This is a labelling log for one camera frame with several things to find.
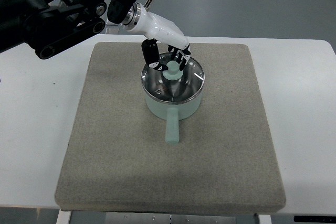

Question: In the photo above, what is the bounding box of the mint green saucepan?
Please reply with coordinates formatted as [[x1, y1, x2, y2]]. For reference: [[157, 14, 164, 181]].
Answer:
[[144, 91, 203, 145]]

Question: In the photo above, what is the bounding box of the black label strip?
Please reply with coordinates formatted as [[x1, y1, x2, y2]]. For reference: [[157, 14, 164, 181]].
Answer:
[[293, 216, 335, 223]]

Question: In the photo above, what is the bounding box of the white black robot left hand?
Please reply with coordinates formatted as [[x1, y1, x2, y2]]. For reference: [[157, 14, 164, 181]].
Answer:
[[122, 3, 191, 71]]

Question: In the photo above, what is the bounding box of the grey felt mat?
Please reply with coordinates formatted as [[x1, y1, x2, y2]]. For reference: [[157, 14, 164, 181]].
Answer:
[[55, 42, 286, 215]]

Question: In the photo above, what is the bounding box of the glass lid with green knob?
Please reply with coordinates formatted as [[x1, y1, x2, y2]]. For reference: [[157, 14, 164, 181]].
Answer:
[[141, 53, 205, 104]]

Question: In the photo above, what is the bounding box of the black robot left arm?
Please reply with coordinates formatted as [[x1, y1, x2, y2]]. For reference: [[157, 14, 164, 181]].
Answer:
[[1, 0, 136, 59]]

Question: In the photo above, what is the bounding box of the metal table frame plate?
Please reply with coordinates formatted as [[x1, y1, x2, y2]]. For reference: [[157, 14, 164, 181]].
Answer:
[[105, 212, 237, 224]]

